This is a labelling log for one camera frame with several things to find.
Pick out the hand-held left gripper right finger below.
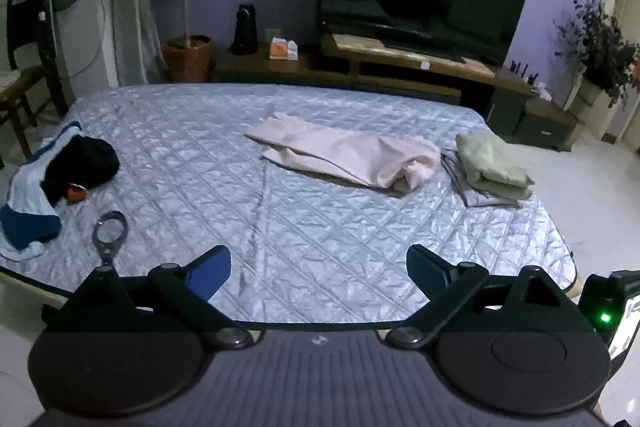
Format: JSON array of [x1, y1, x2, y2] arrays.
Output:
[[385, 244, 598, 350]]

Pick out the grey ring-headed tool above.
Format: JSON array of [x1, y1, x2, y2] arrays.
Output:
[[91, 210, 128, 267]]

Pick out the green folded cloth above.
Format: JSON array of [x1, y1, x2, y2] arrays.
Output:
[[455, 132, 536, 200]]

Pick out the black cloth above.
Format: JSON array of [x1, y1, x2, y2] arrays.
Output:
[[42, 134, 121, 209]]

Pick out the black tabletop appliance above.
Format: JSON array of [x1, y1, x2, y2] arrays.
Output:
[[230, 3, 259, 56]]

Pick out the pink pants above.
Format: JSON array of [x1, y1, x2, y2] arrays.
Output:
[[245, 111, 442, 194]]

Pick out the dark wooden chair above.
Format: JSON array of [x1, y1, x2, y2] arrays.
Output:
[[0, 0, 68, 170]]

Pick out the dark low cabinet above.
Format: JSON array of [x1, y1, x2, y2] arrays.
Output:
[[515, 97, 581, 152]]

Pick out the white vase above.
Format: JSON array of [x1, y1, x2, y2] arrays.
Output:
[[567, 79, 608, 122]]

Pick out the grey striped folded cloth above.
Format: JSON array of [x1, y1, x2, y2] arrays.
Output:
[[440, 149, 523, 208]]

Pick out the wooden television stand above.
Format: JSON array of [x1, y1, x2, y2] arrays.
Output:
[[210, 32, 538, 122]]

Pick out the blue and white cloth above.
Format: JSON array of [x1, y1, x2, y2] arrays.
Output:
[[0, 122, 83, 264]]

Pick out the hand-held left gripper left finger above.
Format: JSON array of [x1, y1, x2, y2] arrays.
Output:
[[42, 244, 256, 350]]

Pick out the sheer curtain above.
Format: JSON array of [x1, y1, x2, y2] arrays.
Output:
[[107, 0, 168, 88]]

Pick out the orange and white box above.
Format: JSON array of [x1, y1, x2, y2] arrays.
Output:
[[268, 38, 298, 60]]

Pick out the wooden bed frame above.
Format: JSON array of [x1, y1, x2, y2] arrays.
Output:
[[0, 268, 581, 343]]

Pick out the dried flower bunch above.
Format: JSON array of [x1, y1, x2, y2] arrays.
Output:
[[554, 0, 640, 108]]

